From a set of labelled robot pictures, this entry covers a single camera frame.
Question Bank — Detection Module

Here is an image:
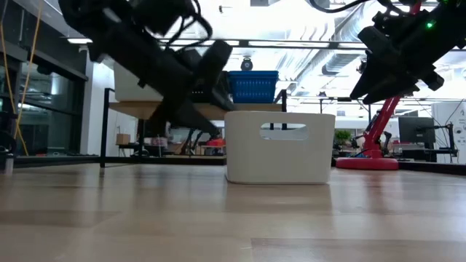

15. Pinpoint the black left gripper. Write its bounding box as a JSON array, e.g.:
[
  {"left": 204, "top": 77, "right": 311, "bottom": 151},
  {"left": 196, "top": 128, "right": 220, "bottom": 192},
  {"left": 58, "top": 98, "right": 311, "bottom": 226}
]
[{"left": 148, "top": 50, "right": 221, "bottom": 136}]

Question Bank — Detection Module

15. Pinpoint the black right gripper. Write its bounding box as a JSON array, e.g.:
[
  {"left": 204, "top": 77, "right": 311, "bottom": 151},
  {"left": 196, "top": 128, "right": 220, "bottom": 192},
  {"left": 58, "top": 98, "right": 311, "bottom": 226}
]
[{"left": 349, "top": 25, "right": 446, "bottom": 106}]

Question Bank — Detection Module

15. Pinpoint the black plastic basket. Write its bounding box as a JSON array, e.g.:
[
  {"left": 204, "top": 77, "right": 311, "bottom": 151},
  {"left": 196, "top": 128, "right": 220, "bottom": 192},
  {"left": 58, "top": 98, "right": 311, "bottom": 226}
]
[{"left": 191, "top": 86, "right": 214, "bottom": 104}]

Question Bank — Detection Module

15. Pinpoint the white plastic basket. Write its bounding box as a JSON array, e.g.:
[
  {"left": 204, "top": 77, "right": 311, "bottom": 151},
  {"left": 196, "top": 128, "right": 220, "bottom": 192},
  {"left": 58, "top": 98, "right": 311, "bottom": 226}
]
[
  {"left": 224, "top": 111, "right": 336, "bottom": 186},
  {"left": 113, "top": 60, "right": 165, "bottom": 103}
]

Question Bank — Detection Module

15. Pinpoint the red desk lamp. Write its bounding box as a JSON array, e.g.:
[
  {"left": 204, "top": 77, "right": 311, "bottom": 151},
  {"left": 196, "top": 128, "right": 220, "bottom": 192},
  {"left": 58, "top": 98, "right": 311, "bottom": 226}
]
[{"left": 334, "top": 0, "right": 424, "bottom": 171}]

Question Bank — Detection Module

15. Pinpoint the dark computer screen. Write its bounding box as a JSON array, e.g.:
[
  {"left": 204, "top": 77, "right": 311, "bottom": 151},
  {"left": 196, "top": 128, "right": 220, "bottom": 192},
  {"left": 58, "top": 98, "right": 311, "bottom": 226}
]
[{"left": 398, "top": 116, "right": 437, "bottom": 146}]

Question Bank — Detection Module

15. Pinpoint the green potted plant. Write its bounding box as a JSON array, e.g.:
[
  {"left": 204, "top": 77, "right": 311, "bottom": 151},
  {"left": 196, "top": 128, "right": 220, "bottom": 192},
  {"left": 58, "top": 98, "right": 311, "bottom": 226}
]
[{"left": 334, "top": 130, "right": 352, "bottom": 147}]

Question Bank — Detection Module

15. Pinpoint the white cabinet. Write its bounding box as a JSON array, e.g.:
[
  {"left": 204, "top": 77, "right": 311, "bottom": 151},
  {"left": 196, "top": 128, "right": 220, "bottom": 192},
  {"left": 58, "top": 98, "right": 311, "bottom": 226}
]
[{"left": 431, "top": 100, "right": 466, "bottom": 164}]

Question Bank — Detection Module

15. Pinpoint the small gray cylinder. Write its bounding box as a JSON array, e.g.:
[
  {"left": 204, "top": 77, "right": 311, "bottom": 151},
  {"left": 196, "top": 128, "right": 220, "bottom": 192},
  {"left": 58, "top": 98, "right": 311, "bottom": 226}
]
[{"left": 0, "top": 151, "right": 15, "bottom": 174}]

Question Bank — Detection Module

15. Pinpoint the black background frame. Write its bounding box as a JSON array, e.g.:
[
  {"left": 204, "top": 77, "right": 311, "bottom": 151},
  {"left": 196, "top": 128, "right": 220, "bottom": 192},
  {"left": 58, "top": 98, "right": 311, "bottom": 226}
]
[{"left": 291, "top": 95, "right": 373, "bottom": 114}]

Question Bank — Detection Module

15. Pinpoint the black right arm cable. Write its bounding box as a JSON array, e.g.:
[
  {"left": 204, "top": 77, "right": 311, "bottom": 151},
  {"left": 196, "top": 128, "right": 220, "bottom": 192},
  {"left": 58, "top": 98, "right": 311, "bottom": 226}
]
[{"left": 308, "top": 0, "right": 412, "bottom": 15}]

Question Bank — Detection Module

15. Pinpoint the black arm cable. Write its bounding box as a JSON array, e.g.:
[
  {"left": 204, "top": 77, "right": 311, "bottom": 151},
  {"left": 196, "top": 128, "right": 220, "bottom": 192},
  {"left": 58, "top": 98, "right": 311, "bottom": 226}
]
[
  {"left": 308, "top": 0, "right": 412, "bottom": 15},
  {"left": 159, "top": 0, "right": 215, "bottom": 50}
]

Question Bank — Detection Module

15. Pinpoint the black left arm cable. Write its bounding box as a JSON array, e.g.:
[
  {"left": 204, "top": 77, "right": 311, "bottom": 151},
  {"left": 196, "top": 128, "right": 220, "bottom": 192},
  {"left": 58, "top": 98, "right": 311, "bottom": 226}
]
[{"left": 159, "top": 0, "right": 215, "bottom": 50}]

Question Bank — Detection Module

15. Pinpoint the black rail with light bars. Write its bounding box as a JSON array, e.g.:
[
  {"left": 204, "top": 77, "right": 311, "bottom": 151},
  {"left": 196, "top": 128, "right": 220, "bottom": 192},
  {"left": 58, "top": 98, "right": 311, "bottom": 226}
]
[{"left": 159, "top": 38, "right": 368, "bottom": 51}]

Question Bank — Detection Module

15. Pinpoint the yellow power cable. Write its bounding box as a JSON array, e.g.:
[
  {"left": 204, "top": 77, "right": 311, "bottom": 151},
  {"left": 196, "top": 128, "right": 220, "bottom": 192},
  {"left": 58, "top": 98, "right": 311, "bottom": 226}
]
[{"left": 0, "top": 0, "right": 42, "bottom": 157}]

